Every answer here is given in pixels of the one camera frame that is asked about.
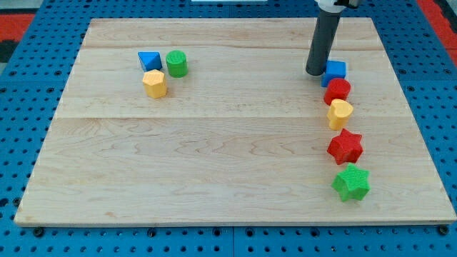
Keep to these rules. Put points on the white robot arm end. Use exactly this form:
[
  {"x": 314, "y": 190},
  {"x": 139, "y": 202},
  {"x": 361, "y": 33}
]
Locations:
[{"x": 337, "y": 6}]

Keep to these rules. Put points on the blue cube block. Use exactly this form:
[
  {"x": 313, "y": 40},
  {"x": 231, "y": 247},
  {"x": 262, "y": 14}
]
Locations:
[{"x": 334, "y": 70}]

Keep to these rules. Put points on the wooden board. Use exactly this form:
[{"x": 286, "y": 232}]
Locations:
[{"x": 241, "y": 140}]

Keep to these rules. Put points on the green cylinder block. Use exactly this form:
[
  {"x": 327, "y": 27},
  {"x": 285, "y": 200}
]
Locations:
[{"x": 176, "y": 62}]

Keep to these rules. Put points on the yellow hexagon block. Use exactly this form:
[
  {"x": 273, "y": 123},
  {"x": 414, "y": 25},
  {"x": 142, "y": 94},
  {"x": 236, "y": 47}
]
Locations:
[{"x": 154, "y": 82}]

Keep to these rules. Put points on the blue triangle block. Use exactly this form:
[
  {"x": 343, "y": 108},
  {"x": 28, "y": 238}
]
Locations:
[{"x": 150, "y": 60}]

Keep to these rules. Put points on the yellow heart block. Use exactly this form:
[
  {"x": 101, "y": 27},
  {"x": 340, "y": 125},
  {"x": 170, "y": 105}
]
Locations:
[{"x": 339, "y": 114}]

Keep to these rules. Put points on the red cylinder block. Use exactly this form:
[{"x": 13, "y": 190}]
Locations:
[{"x": 337, "y": 88}]

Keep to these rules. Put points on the red star block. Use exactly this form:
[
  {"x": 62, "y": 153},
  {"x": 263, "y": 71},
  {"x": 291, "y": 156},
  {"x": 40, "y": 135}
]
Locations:
[{"x": 346, "y": 147}]

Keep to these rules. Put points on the green star block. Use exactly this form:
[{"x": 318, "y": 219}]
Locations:
[{"x": 352, "y": 183}]

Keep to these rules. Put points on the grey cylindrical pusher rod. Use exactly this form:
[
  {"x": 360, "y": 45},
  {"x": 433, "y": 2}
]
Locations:
[{"x": 322, "y": 41}]

